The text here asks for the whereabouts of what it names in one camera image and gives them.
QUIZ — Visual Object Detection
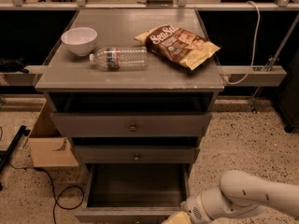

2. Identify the white ceramic bowl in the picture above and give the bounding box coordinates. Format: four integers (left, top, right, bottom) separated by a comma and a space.
61, 27, 97, 56

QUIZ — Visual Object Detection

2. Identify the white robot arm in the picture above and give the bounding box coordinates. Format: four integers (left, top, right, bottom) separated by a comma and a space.
162, 170, 299, 224

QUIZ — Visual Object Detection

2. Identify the grey top drawer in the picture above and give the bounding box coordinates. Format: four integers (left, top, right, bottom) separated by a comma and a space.
51, 113, 211, 137

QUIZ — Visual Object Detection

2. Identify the black floor cable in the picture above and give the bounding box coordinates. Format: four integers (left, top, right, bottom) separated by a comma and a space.
7, 161, 86, 224

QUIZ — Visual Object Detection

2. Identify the cardboard box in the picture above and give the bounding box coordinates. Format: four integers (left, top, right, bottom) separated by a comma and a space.
28, 104, 78, 168

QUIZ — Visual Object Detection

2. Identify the dark cart with wheel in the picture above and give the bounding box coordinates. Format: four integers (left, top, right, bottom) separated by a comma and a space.
277, 50, 299, 133

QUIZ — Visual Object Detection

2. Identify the clear plastic water bottle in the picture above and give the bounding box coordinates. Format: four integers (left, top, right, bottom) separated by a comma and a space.
90, 47, 148, 71

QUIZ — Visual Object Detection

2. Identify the black cloth on rail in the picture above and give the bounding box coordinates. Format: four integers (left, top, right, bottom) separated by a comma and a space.
0, 58, 29, 74

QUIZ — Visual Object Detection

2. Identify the black bar on floor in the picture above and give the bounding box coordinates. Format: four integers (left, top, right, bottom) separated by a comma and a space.
0, 125, 27, 174

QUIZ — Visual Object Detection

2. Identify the brown yellow chip bag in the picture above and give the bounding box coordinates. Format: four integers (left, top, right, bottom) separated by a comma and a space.
135, 24, 220, 70

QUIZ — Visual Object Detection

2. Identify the white hanging cable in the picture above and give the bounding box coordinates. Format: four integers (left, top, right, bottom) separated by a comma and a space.
221, 0, 262, 86

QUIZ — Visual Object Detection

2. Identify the grey middle drawer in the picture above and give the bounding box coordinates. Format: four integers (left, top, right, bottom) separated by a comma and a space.
73, 146, 199, 163

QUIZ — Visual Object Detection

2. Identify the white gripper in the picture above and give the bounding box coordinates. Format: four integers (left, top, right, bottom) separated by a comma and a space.
162, 191, 217, 224

